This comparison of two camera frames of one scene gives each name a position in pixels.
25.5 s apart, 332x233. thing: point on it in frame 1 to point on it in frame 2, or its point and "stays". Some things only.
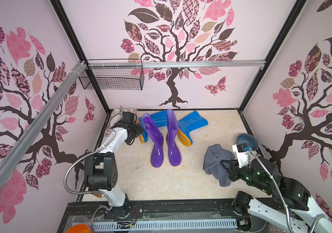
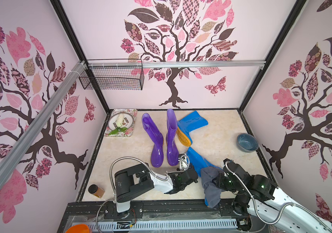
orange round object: [80, 228] stays
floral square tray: [115, 115] stays
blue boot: [189, 123] stays
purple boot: [157, 140] stays
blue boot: [158, 119] to [198, 161]
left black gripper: [139, 131] to [190, 167]
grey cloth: [213, 156] to [212, 191]
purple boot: [173, 139] stays
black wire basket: [113, 77] stays
